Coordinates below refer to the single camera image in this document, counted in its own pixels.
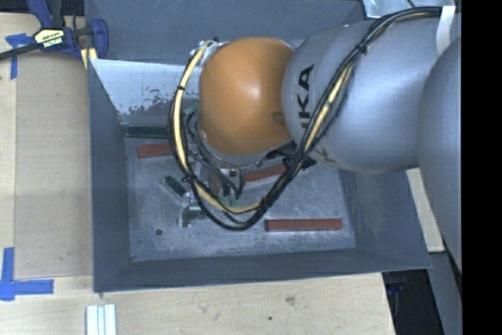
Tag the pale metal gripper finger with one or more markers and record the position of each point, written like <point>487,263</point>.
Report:
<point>191,201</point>
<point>190,216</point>

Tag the short dark green flat block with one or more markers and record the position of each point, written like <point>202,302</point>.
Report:
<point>175,186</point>

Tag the red-brown flat block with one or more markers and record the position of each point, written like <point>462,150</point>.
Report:
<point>153,150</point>
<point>304,224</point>
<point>263,173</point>

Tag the grey metal bin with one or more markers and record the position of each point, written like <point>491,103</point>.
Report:
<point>117,208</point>

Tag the long dark green flat block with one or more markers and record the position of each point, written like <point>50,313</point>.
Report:
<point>146,132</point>

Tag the pale wood board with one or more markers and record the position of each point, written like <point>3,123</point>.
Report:
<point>51,168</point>

